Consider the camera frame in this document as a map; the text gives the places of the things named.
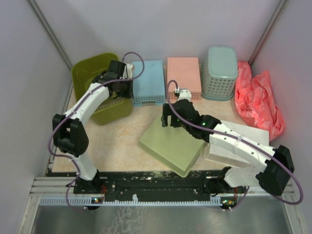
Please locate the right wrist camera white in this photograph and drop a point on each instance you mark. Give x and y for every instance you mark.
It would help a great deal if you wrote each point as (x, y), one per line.
(183, 94)

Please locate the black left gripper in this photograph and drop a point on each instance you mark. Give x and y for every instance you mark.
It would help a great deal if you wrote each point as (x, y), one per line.
(129, 93)

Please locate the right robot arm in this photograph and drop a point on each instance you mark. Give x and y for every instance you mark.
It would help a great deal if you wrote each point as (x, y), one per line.
(271, 168)

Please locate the large teal perforated basket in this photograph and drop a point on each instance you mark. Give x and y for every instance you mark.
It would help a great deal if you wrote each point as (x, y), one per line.
(219, 73)

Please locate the right corner metal post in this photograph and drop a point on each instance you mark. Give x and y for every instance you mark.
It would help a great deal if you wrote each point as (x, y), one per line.
(269, 28)

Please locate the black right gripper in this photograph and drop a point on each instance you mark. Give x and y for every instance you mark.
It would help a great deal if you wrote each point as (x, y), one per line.
(167, 112)

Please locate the pink patterned plastic bag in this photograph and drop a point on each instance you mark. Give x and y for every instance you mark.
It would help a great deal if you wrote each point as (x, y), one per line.
(254, 101)

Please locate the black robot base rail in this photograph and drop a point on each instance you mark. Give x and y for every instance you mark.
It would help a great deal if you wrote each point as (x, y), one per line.
(162, 186)

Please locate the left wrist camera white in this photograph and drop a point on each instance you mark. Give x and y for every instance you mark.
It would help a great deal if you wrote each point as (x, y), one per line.
(128, 71)

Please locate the white perforated tray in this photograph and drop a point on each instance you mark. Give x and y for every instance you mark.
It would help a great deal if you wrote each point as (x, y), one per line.
(220, 155)

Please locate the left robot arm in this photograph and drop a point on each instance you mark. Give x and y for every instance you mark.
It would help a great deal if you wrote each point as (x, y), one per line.
(69, 134)

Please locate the left corner metal post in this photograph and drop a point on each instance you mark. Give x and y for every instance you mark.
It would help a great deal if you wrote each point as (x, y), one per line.
(50, 32)

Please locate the light green shallow tray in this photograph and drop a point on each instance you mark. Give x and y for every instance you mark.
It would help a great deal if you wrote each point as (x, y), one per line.
(173, 147)

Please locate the corner metal post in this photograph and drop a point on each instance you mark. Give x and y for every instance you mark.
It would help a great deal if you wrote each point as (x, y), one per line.
(50, 32)
(269, 28)

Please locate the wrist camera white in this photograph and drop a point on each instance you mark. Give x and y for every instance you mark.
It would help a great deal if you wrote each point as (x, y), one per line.
(183, 94)
(128, 71)

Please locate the white slotted cable duct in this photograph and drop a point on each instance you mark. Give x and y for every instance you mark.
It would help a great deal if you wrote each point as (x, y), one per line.
(91, 201)

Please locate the olive green plastic basket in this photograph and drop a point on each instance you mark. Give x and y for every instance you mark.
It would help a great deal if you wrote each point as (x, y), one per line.
(83, 73)

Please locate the aluminium frame rail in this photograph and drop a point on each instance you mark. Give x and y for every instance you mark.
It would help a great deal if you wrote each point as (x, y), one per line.
(50, 186)

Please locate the pink shallow plastic tray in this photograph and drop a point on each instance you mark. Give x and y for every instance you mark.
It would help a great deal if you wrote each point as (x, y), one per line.
(185, 71)

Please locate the blue shallow plastic tray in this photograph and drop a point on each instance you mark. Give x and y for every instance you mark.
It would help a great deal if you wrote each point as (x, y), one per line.
(150, 86)

